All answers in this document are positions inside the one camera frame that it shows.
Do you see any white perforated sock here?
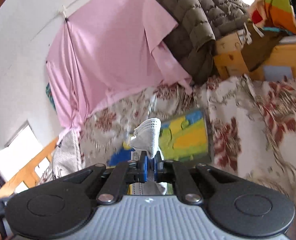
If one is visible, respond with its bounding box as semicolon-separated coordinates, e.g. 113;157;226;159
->
129;118;161;159

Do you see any colourful cartoon tray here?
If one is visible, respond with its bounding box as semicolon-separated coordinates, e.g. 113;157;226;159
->
107;108;211;167

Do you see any floral bedspread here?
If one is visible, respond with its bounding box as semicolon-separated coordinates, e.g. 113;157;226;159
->
40;76;296;239

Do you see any wooden railing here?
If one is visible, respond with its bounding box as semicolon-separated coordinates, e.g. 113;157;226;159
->
0;137;59;198

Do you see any pink sheet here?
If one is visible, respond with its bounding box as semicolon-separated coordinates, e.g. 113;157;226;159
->
46;0;192;129

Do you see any brown fabric with letters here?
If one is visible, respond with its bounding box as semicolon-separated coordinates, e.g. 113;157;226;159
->
241;22;288;72

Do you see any brown quilted jacket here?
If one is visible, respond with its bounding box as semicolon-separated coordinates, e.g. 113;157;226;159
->
156;0;248;85

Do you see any colourful patchwork fabric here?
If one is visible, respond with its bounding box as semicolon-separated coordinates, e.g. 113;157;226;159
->
248;0;296;35

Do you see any wooden bed frame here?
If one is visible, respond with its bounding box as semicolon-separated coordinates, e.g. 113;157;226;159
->
213;29;296;81

